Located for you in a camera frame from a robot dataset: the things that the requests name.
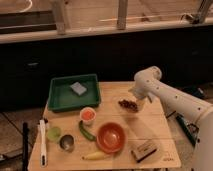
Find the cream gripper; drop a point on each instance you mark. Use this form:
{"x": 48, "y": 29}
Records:
{"x": 140, "y": 103}

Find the bunch of dark grapes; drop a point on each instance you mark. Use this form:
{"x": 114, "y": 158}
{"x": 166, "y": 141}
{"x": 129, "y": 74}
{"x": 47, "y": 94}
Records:
{"x": 128, "y": 104}

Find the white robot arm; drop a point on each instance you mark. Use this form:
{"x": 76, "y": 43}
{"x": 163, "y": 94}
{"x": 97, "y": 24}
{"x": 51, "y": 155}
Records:
{"x": 199, "y": 112}

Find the red bowl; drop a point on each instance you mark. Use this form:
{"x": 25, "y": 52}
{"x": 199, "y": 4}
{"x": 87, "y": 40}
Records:
{"x": 110, "y": 137}

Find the wooden table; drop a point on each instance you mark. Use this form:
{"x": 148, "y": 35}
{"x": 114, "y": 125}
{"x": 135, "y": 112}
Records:
{"x": 148, "y": 123}

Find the wooden block eraser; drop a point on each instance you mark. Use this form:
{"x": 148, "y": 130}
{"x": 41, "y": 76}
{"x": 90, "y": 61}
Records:
{"x": 140, "y": 152}

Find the white cup with orange content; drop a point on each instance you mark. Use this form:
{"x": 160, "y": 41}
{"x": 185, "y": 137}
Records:
{"x": 87, "y": 115}

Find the green bin with items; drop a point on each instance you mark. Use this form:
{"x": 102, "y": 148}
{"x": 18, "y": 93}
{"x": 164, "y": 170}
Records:
{"x": 190, "y": 130}

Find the green chili pepper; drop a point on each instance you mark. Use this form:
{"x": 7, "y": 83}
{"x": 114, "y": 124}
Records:
{"x": 86, "y": 133}

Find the grey sponge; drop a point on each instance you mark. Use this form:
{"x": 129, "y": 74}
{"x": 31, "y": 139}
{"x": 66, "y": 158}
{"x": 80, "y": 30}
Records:
{"x": 78, "y": 88}

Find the yellow banana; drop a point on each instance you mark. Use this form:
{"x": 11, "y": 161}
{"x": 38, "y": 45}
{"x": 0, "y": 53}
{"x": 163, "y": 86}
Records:
{"x": 98, "y": 155}

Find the green plastic tray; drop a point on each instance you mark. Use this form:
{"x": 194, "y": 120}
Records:
{"x": 62, "y": 98}

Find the small metal cup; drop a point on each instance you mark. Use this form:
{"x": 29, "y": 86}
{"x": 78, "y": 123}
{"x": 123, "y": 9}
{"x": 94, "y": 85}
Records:
{"x": 67, "y": 143}

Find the green lime cup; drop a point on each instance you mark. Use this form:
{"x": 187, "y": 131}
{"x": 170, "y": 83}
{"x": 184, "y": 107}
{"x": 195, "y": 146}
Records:
{"x": 53, "y": 134}

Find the black pole stand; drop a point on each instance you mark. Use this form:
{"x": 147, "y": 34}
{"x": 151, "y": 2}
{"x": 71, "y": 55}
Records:
{"x": 25, "y": 147}

